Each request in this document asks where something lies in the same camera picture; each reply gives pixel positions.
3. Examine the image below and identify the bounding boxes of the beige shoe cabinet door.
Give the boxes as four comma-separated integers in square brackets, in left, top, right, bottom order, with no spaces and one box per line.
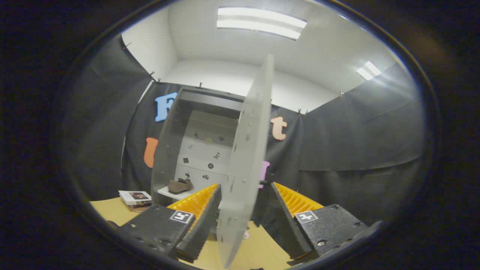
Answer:
[217,54,275,269]

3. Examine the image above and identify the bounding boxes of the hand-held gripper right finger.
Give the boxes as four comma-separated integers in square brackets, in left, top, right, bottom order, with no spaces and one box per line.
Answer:
[270,182,371,263]

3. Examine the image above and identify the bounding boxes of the brown fuzzy shoe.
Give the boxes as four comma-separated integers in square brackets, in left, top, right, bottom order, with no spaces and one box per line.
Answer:
[168,178,194,194]

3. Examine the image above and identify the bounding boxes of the white book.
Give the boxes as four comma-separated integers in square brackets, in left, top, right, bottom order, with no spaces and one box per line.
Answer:
[118,190,152,206]

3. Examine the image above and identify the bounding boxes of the grey shoe cabinet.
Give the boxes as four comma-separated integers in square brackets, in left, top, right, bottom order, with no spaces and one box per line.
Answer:
[151,86,248,210]

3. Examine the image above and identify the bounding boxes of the small ceiling light panel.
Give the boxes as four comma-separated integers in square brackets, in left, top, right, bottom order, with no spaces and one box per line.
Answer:
[356,61,382,81]

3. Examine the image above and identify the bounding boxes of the long ceiling light panel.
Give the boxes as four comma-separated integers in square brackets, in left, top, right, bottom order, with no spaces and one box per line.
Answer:
[217,7,308,41]

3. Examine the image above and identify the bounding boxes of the dark brown book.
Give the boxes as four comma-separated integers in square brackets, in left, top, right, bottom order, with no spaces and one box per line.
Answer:
[127,201,152,213]

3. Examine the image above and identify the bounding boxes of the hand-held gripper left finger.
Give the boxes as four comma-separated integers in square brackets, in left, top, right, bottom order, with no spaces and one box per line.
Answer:
[120,183,222,264]

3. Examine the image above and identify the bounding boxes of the black door handle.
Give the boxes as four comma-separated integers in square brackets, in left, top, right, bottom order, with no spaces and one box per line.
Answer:
[255,172,276,227]

